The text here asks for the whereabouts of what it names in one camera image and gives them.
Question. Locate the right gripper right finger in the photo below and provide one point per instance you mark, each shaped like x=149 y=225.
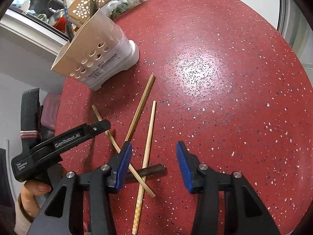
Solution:
x=188 y=165

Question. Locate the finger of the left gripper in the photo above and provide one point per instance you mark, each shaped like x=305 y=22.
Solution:
x=101 y=126

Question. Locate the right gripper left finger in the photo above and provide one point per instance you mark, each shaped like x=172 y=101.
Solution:
x=119 y=167

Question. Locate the light bamboo chopstick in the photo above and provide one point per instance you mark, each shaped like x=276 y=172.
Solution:
x=117 y=146
x=140 y=193

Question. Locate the dark brown rod handle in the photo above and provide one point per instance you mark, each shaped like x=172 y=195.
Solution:
x=154 y=171

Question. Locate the dark wooden chopstick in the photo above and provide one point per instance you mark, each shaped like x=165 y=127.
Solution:
x=140 y=107

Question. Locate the blue patterned bamboo chopstick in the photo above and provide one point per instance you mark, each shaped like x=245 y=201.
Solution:
x=68 y=26

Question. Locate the clear plastic spoon dark handle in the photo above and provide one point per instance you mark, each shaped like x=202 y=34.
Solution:
x=93 y=7

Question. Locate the person's left hand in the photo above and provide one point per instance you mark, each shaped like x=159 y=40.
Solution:
x=29 y=191

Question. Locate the pink plastic stool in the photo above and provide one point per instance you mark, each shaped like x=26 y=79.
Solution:
x=51 y=105

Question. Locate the beige plastic utensil holder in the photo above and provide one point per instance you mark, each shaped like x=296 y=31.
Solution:
x=98 y=51

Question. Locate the red plastic basket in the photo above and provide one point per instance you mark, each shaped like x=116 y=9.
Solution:
x=60 y=25

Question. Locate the metal bowl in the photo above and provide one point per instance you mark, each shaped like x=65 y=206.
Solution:
x=56 y=17

